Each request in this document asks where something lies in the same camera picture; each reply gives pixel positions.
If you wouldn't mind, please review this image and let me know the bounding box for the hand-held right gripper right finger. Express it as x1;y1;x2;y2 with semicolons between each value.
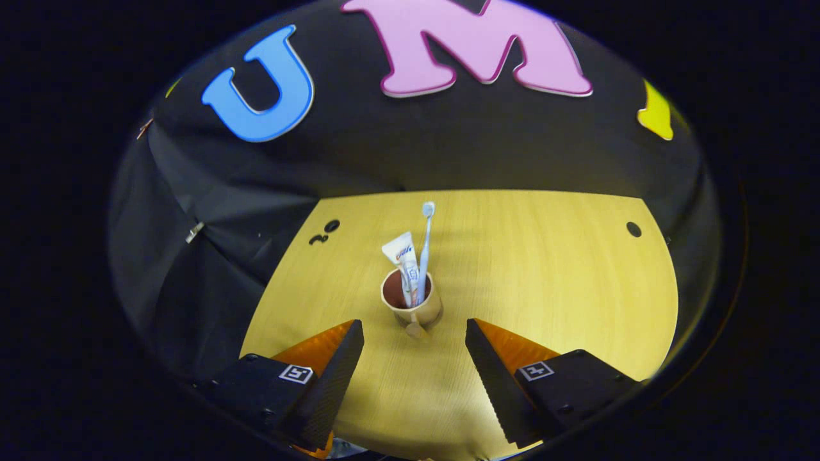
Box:
465;318;644;449

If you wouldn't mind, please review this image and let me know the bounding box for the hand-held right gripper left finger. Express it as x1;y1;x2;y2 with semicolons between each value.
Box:
195;319;366;458

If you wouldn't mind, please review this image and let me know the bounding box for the beige cup with handle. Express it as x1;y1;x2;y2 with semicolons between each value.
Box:
381;268;444;339

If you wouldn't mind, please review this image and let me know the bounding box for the white toothbrush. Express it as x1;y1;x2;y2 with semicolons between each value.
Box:
415;201;436;305

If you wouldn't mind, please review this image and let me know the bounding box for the white toothpaste tube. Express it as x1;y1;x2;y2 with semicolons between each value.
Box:
382;231;420;307

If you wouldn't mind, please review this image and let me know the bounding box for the wooden desktop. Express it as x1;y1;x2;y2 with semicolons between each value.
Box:
239;189;680;461

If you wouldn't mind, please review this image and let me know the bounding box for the black backdrop cloth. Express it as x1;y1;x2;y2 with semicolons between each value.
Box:
106;0;725;398

